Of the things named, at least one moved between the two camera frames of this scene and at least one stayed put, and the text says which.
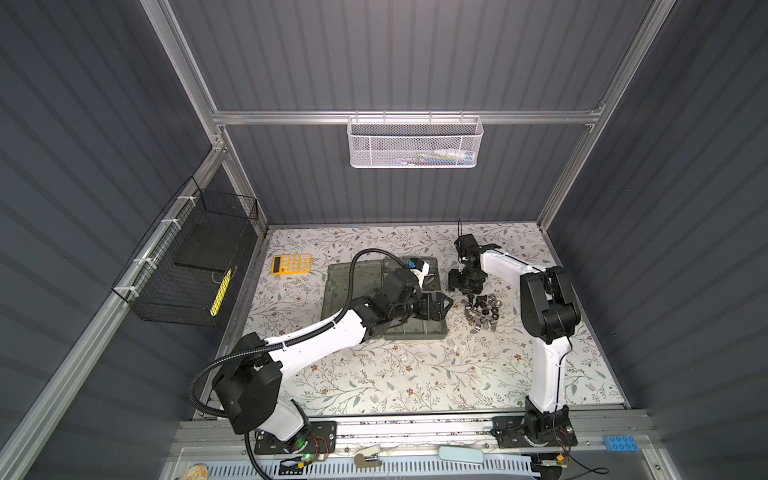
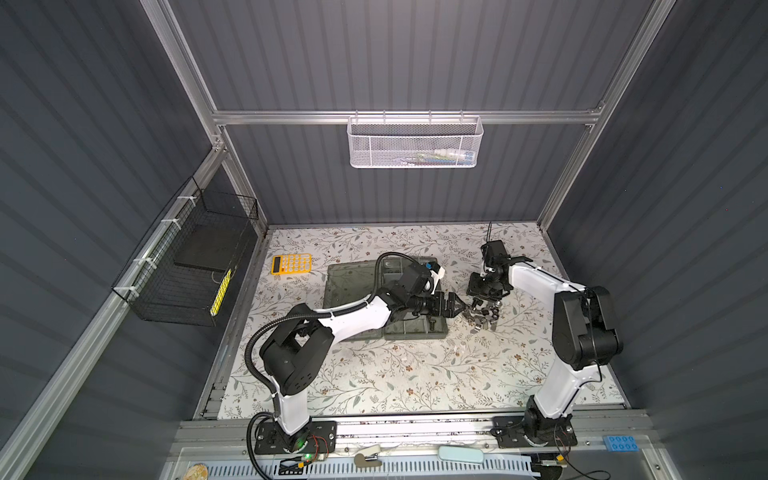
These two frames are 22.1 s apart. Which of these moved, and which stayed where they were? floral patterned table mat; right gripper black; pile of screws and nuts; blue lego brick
Moved: right gripper black
Stayed: floral patterned table mat; blue lego brick; pile of screws and nuts
